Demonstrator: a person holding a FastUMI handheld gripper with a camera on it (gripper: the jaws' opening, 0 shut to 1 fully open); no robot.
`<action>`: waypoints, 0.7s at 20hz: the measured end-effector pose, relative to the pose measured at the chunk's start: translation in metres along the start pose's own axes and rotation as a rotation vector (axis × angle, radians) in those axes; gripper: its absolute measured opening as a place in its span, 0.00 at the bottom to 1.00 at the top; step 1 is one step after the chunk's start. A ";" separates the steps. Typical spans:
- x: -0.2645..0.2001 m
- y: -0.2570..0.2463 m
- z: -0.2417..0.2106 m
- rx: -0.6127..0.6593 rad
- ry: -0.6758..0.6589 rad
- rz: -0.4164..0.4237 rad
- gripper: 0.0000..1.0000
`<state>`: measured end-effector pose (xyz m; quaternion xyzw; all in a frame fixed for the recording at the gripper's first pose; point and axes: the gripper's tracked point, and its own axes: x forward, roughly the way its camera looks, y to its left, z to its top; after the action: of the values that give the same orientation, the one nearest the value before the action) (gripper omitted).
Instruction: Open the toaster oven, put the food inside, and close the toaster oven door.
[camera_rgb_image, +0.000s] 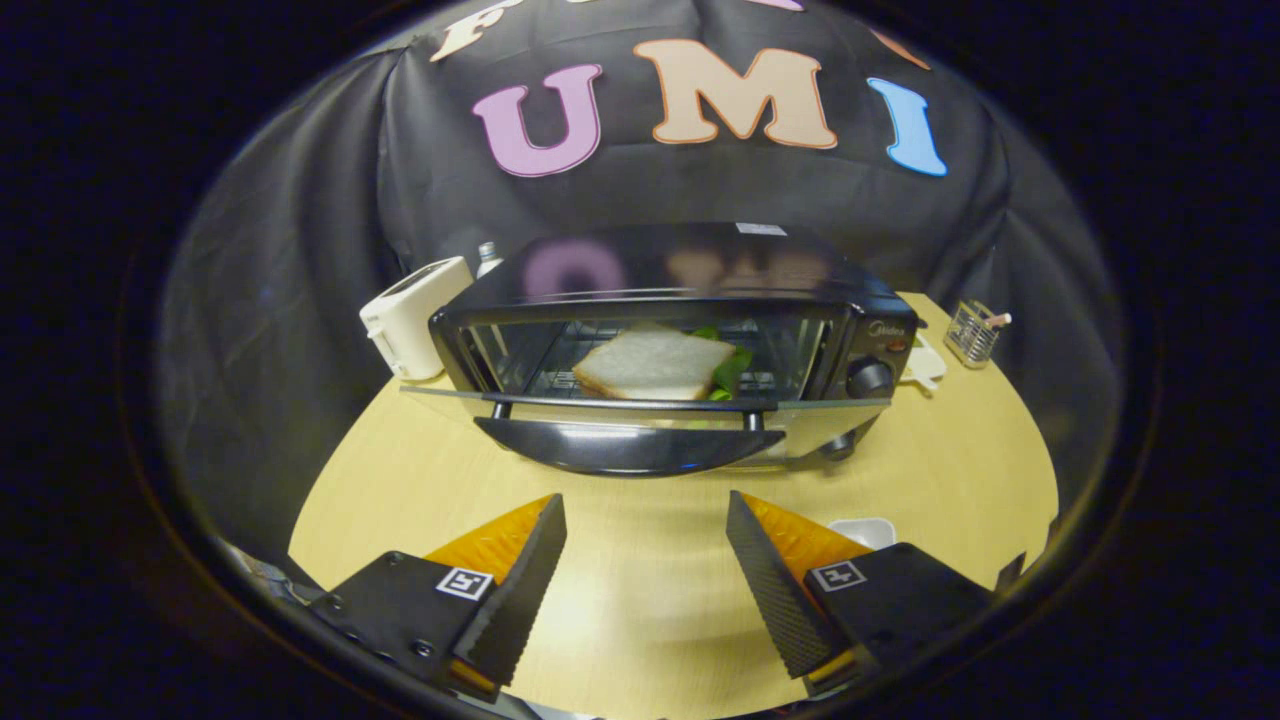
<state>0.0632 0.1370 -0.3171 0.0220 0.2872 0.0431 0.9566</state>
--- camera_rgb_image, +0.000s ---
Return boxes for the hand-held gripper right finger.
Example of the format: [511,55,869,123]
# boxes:
[726,490,996,699]

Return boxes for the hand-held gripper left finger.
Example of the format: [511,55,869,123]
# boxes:
[310,493,568,701]

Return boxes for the bread and lettuce sandwich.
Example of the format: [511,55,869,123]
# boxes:
[572,322,756,403]

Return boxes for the black toaster oven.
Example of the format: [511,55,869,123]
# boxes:
[400,222,926,477]

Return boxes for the cream white toaster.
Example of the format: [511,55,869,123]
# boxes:
[359,256,475,382]

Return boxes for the white foam tray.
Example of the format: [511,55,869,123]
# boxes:
[828,517,897,551]

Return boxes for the divided dish of grains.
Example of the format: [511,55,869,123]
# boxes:
[900,335,947,391]

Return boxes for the black backdrop cloth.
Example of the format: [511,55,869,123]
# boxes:
[155,0,1126,561]

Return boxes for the wire mesh holder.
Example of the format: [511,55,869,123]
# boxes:
[943,299,1013,370]

